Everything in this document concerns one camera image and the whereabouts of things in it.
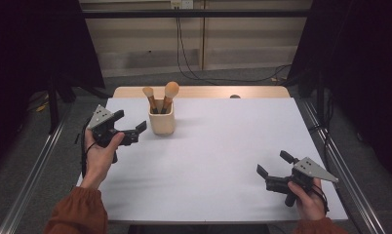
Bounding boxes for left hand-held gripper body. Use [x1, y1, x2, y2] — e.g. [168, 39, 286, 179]
[86, 103, 140, 164]

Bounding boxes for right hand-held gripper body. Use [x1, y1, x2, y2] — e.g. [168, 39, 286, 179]
[264, 156, 340, 209]

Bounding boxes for beige wooden brush holder cup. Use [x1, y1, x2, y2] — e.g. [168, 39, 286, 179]
[148, 98, 176, 136]

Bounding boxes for small makeup brush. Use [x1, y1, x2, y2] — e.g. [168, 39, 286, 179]
[142, 86, 160, 115]

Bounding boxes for large makeup brush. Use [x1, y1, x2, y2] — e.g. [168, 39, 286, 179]
[160, 81, 180, 115]

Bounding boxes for person's right hand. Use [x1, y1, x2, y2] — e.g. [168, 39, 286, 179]
[287, 179, 329, 222]

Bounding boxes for person's left hand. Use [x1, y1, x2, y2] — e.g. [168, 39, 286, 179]
[79, 128, 126, 190]

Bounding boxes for black metal stand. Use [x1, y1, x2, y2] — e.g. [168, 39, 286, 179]
[47, 76, 60, 135]

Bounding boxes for yellow floor tape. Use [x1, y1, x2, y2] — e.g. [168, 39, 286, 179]
[35, 93, 51, 113]

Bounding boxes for white table mat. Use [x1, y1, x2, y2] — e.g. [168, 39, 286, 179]
[76, 97, 348, 224]

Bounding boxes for light wooden table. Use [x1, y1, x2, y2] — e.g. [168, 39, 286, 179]
[112, 86, 291, 99]

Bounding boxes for black curtain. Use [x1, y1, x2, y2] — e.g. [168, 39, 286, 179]
[0, 0, 106, 174]
[286, 0, 392, 186]

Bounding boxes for black horizontal bar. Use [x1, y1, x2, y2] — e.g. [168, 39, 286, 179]
[81, 9, 312, 19]

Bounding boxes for right hand-held gripper black cable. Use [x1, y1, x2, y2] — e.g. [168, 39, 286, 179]
[310, 183, 331, 215]

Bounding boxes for hand-held gripper black cable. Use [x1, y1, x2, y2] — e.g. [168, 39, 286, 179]
[80, 117, 98, 178]
[310, 183, 331, 215]

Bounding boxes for black floor cable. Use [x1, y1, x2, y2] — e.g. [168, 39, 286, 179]
[308, 97, 335, 160]

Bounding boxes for left hand-held gripper black cable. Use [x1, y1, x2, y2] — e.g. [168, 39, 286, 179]
[80, 117, 98, 178]

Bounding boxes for aluminium frame rail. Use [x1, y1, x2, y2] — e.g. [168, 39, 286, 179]
[297, 98, 387, 234]
[0, 106, 73, 234]

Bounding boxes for black wall cable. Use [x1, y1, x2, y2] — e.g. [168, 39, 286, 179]
[175, 8, 293, 84]

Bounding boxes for white wall socket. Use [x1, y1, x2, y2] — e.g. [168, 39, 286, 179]
[170, 0, 194, 10]

